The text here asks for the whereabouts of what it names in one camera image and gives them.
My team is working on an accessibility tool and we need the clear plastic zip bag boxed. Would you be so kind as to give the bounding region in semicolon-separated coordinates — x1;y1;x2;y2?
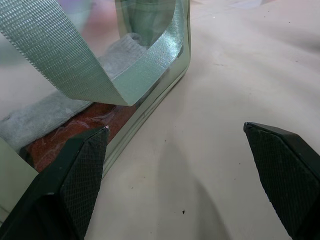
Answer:
0;0;193;211

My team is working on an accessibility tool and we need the white tablecloth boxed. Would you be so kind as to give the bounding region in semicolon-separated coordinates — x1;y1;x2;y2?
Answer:
82;0;320;240

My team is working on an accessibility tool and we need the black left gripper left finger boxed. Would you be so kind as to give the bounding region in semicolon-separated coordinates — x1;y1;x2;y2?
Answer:
0;125;111;240

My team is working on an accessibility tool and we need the reddish-brown patterned item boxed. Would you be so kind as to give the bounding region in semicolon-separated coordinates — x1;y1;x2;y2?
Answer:
19;102;139;173

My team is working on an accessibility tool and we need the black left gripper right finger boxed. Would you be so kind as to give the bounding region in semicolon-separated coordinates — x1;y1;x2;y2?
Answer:
243;121;320;240

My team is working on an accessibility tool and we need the grey towel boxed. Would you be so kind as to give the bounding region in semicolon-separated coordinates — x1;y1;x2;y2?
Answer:
0;32;156;153

